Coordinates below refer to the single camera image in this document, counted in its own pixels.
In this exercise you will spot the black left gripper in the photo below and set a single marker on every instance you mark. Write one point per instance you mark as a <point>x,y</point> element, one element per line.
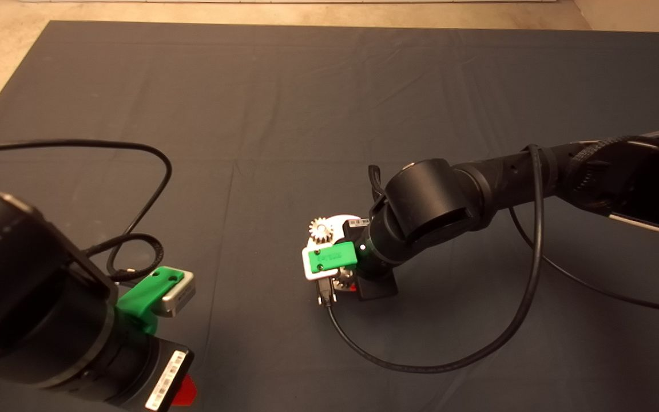
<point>166,377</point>

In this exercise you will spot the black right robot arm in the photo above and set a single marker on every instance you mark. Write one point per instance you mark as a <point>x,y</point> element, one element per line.
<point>432,197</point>

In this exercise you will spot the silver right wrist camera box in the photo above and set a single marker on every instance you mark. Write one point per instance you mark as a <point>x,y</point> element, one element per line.
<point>315,274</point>

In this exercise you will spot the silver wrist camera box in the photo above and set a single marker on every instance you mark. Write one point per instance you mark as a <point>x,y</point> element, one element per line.
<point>315,274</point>
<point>178,294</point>

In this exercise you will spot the steel planetary gear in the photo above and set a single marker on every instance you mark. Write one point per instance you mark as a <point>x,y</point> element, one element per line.
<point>321,230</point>
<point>345,279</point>

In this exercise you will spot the green left camera mount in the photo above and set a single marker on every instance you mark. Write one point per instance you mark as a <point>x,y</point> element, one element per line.
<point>143,297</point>

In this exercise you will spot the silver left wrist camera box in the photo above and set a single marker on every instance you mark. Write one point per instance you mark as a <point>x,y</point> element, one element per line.
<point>178,294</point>

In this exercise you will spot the dark grey table cloth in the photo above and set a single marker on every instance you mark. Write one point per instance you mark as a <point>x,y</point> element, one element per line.
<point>249,114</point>

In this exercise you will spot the green right camera mount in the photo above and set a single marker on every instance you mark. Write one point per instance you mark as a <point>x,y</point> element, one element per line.
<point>334,257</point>

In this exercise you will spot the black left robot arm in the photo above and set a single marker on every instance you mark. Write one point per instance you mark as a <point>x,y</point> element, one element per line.
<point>20,315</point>

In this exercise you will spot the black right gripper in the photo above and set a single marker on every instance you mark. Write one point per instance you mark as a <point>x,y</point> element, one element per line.
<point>378,288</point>

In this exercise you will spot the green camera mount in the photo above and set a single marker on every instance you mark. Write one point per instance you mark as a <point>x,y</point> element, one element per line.
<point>334,257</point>
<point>143,297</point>

